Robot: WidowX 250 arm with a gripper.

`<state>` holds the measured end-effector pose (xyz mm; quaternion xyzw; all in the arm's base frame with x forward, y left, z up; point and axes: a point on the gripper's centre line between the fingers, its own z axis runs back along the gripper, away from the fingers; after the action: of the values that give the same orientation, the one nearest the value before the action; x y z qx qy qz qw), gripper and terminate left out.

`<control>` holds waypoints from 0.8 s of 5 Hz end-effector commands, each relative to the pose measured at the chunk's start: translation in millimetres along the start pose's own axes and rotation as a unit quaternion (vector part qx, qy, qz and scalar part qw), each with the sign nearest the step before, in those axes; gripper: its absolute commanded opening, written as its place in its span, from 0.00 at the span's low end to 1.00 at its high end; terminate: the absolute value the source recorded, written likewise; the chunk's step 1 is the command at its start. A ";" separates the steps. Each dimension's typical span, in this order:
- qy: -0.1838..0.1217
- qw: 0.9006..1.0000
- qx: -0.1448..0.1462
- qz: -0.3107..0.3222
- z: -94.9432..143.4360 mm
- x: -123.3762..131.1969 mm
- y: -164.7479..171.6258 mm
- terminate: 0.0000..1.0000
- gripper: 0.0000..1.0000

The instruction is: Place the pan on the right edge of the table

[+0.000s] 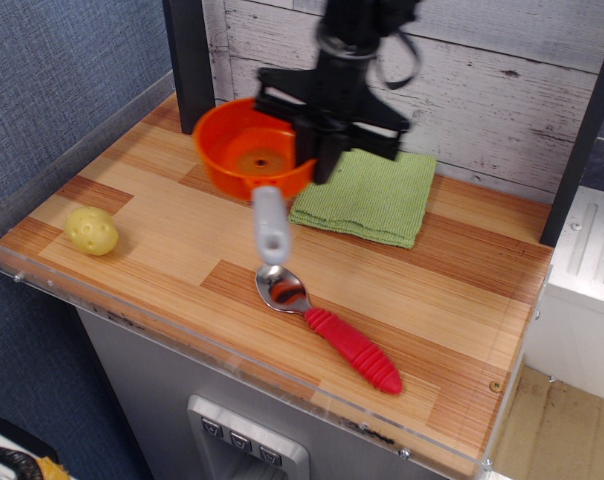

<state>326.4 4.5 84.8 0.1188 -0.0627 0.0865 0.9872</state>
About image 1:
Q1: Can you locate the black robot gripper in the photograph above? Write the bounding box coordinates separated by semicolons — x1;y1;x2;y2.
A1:
255;51;409;185

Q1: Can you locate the orange pan with grey handle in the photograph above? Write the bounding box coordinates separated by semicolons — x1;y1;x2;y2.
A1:
193;98;316;265

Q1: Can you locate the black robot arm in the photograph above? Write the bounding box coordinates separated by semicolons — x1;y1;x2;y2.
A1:
255;1;417;184

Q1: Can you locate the green folded cloth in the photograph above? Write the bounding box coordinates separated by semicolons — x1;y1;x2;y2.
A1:
289;149;437;249

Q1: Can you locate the yellow toy potato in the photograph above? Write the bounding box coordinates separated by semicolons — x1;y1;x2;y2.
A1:
64;207;119;256

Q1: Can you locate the grey toy kitchen cabinet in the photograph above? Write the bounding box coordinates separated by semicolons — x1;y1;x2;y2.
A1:
79;311;438;479

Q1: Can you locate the white ribbed toy sink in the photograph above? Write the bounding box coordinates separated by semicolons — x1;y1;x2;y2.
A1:
550;189;604;306

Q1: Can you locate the silver dispenser button panel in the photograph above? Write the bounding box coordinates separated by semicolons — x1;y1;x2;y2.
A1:
187;395;311;479

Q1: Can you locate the clear acrylic table guard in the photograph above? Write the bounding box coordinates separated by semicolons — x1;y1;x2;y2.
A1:
0;72;551;479

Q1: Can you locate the yellow object at bottom left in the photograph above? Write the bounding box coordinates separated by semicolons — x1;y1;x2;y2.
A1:
26;457;73;480

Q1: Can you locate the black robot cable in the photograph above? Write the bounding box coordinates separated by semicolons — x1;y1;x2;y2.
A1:
374;27;423;91

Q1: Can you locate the metal spoon with red handle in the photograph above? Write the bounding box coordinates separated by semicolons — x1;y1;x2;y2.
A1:
255;265;403;395

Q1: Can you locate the black left upright post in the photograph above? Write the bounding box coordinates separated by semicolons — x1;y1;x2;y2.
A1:
162;0;215;134

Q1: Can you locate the black upright post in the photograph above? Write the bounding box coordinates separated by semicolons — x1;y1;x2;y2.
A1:
539;59;604;247
162;0;215;134

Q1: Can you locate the black right upright post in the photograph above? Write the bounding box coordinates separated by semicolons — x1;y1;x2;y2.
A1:
539;59;604;247

